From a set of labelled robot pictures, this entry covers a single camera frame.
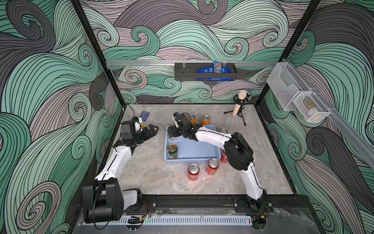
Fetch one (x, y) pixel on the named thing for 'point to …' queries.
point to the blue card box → (144, 115)
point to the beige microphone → (241, 96)
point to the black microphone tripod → (241, 102)
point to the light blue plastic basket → (192, 151)
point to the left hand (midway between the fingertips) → (153, 129)
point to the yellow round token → (143, 126)
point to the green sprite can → (224, 130)
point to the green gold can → (172, 151)
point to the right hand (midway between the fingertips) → (174, 128)
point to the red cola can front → (193, 171)
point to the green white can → (173, 138)
